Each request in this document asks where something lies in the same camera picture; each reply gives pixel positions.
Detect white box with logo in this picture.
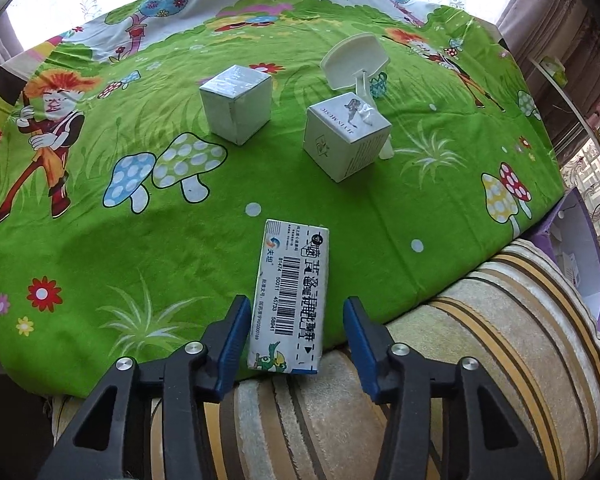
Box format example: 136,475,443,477
302,92,393,183

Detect striped plush blanket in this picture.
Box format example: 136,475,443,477
50,237,600,480

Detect white shelf board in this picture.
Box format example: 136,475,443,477
527,55,600,171

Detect mauve patterned curtain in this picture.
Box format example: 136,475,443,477
495,0,600,111

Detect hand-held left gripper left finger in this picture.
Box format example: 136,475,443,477
50,294,252,480

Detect purple cardboard box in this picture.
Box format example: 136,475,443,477
522,187,600,333

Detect small white printed box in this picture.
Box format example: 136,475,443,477
560,254,582,286

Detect green cartoon printed cloth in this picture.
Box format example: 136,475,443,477
0,0,566,401

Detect white blue barcode box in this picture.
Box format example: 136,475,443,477
247,218,331,376

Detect brown pleated curtain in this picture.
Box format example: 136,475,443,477
0,7,28,68

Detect white cube box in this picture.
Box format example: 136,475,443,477
199,64,273,146

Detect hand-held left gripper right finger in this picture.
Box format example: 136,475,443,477
343,296,553,480

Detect green and white packet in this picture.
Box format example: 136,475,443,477
540,57,567,86

